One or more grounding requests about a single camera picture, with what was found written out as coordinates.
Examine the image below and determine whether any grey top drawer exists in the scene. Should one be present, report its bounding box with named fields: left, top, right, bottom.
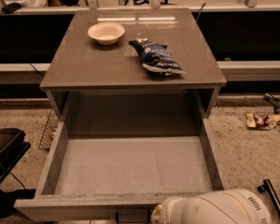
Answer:
left=13, top=91, right=231, bottom=224

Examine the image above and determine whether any black robot base tray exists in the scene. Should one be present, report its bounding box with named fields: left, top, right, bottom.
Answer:
left=0, top=128, right=31, bottom=184

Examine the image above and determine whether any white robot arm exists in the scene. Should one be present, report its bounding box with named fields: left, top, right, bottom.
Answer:
left=149, top=189, right=272, bottom=224

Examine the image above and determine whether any grey drawer cabinet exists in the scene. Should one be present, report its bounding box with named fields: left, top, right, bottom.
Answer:
left=40, top=8, right=226, bottom=113

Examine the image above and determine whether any blue chip bag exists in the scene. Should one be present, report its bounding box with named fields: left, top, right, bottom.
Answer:
left=129, top=38, right=185, bottom=77

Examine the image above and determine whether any white paper bowl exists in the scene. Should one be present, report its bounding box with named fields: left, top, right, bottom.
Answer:
left=88, top=22, right=125, bottom=46

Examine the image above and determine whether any crumpled snack wrapper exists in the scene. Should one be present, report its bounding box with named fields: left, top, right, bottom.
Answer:
left=245, top=113, right=280, bottom=130

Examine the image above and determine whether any blue snack packet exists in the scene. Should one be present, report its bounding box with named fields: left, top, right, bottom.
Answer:
left=264, top=93, right=280, bottom=115

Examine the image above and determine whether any black bar tool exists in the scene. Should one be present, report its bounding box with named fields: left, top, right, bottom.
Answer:
left=257, top=179, right=280, bottom=218

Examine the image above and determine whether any wire mesh basket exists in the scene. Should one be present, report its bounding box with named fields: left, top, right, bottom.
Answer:
left=38, top=110, right=59, bottom=152

